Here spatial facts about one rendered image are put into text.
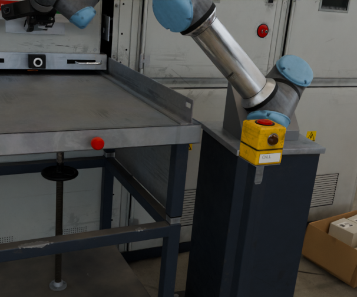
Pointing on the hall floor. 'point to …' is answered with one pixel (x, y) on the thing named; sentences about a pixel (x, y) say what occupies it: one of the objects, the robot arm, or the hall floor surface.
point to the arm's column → (222, 278)
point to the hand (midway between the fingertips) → (25, 27)
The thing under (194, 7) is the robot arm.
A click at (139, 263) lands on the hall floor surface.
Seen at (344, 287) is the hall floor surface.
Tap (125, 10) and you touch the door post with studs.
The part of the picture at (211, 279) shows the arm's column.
